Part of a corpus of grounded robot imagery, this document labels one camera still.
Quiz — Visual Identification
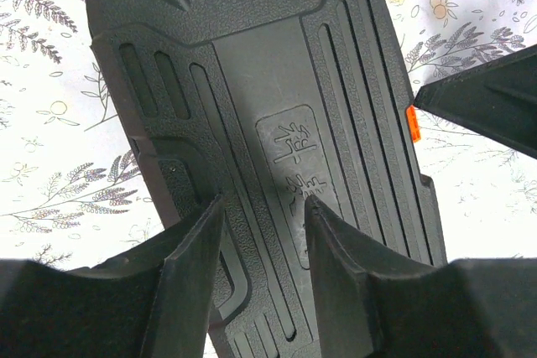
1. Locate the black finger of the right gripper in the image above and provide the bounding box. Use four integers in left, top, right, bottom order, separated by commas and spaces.
414, 45, 537, 158

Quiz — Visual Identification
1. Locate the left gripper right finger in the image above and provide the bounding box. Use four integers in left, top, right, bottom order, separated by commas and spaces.
305, 196, 536, 357

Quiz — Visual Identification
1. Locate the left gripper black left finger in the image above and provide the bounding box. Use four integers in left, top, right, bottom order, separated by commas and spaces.
1, 197, 224, 357

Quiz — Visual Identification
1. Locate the black plastic tool case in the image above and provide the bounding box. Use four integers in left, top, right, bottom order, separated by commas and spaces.
86, 0, 446, 357

